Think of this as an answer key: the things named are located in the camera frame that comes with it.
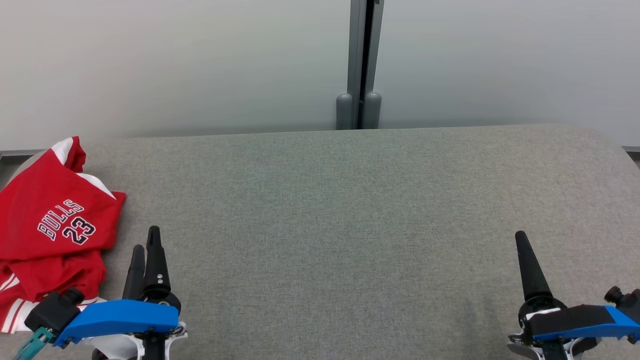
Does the red shorts white trim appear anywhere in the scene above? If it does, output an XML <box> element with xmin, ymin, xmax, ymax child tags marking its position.
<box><xmin>0</xmin><ymin>136</ymin><xmax>127</xmax><ymax>263</ymax></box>

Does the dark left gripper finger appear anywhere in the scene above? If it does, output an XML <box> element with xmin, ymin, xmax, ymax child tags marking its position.
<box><xmin>144</xmin><ymin>225</ymin><xmax>172</xmax><ymax>296</ymax></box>
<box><xmin>122</xmin><ymin>244</ymin><xmax>146</xmax><ymax>301</ymax></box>

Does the grey cylindrical post foot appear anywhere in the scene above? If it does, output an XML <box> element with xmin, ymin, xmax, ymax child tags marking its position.
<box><xmin>336</xmin><ymin>92</ymin><xmax>354</xmax><ymax>131</ymax></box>
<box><xmin>362</xmin><ymin>91</ymin><xmax>382</xmax><ymax>130</ymax></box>

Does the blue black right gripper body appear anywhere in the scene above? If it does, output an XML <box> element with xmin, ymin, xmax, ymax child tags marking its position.
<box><xmin>507</xmin><ymin>297</ymin><xmax>640</xmax><ymax>360</ymax></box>

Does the grey partition post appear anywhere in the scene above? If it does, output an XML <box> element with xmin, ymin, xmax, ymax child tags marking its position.
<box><xmin>347</xmin><ymin>0</ymin><xmax>385</xmax><ymax>130</ymax></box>

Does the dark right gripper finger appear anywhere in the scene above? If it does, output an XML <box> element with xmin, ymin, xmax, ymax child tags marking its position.
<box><xmin>514</xmin><ymin>230</ymin><xmax>554</xmax><ymax>302</ymax></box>

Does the left arm cable teal plug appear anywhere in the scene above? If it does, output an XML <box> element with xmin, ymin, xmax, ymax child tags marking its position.
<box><xmin>14</xmin><ymin>327</ymin><xmax>55</xmax><ymax>360</ymax></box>

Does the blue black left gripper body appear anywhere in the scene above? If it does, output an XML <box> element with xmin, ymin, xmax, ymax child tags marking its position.
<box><xmin>52</xmin><ymin>290</ymin><xmax>188</xmax><ymax>360</ymax></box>

